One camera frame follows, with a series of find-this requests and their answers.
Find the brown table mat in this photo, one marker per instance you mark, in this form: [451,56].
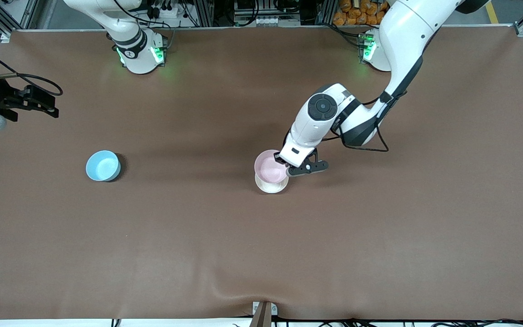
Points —
[261,250]

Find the brown wooden bar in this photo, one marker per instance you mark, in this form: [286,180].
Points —
[261,318]

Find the orange snack packets pile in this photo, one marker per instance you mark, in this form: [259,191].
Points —
[357,12]

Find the metal clamp bracket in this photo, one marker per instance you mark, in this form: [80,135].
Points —
[274,309]

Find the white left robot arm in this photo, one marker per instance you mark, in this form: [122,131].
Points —
[407,36]

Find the white terminal block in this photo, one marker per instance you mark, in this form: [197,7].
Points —
[258,20]

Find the blue bowl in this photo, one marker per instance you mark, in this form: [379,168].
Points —
[102,165]

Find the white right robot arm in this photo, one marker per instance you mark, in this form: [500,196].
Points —
[139,59]

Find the white bowl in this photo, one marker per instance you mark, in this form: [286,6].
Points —
[270,187]

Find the pink bowl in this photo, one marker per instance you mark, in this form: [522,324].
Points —
[266,169]

